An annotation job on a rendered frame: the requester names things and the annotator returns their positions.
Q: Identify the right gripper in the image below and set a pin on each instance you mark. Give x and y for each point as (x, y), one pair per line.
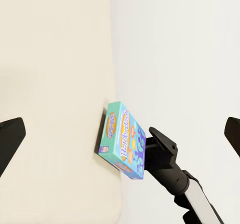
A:
(160, 161)

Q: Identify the board game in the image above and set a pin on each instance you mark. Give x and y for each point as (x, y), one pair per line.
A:
(123, 141)

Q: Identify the bed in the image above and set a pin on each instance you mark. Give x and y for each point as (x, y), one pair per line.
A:
(56, 72)

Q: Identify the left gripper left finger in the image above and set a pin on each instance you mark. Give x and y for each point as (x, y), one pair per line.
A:
(12, 134)

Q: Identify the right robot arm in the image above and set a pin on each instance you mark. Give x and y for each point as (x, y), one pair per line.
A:
(160, 161)

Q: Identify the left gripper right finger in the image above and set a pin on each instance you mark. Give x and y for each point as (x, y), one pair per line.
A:
(232, 133)

